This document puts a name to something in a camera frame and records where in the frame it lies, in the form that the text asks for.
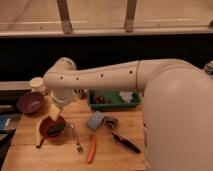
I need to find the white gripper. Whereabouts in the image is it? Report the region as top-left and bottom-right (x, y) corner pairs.
(49, 89), (74, 121)

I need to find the black eraser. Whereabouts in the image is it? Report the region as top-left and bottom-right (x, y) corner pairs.
(47, 124), (64, 136)

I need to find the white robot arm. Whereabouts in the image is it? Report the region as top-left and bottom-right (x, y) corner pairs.
(44, 58), (213, 171)

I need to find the orange bowl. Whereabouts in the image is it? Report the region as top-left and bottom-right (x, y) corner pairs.
(39, 116), (66, 139)

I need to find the purple bowl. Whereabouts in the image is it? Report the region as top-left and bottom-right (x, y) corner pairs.
(17, 92), (44, 114)

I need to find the white cup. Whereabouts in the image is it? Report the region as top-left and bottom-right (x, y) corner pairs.
(29, 77), (47, 95)

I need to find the blue sponge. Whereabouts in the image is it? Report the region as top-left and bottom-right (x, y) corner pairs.
(87, 111), (104, 131)

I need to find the metal fork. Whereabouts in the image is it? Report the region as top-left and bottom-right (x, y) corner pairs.
(70, 124), (83, 153)

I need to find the brown pine cone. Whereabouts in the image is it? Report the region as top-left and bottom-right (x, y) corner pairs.
(92, 94), (111, 104)

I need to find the orange carrot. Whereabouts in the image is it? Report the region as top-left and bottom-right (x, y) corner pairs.
(86, 135), (97, 164)

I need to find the green plastic tray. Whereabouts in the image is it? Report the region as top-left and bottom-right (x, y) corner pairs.
(87, 90), (141, 111)

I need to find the metal binder clip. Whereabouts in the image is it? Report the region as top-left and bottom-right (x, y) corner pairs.
(104, 117), (118, 129)

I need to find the wooden cutting board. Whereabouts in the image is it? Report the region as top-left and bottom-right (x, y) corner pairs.
(1, 97), (145, 171)

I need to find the crumpled white cloth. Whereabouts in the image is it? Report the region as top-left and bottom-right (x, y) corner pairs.
(119, 91), (133, 103)

